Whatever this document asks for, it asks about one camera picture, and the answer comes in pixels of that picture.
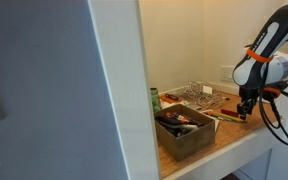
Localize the brown cardboard box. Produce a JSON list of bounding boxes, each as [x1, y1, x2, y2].
[[153, 103, 217, 163]]

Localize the green glass jar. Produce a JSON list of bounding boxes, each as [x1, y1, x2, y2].
[[149, 87, 163, 114]]

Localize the orange strap on forearm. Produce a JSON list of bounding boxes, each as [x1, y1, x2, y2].
[[245, 47, 274, 64]]

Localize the green pencil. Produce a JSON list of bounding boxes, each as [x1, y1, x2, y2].
[[206, 113, 233, 123]]

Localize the orange pencil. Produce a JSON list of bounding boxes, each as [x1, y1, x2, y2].
[[203, 110, 218, 118]]

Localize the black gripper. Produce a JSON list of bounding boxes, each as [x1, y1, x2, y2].
[[236, 86, 262, 122]]

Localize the tangled white cables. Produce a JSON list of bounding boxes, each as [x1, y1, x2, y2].
[[177, 79, 230, 109]]

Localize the red capped marker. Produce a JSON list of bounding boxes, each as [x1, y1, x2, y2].
[[165, 111, 198, 125]]

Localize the black case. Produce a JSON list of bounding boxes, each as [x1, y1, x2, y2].
[[155, 115, 185, 129]]

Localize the white paper stack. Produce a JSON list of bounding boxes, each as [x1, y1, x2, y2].
[[160, 99, 203, 112]]

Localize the orange strap near gripper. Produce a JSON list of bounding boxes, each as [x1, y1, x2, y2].
[[263, 87, 282, 99]]

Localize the white wall outlet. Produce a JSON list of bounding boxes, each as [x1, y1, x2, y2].
[[220, 65, 236, 83]]

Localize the white marker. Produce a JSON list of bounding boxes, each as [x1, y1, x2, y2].
[[178, 123, 200, 131]]

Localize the white power adapter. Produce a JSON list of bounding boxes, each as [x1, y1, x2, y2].
[[202, 85, 214, 96]]

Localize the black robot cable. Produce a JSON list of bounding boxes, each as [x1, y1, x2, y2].
[[244, 31, 288, 147]]

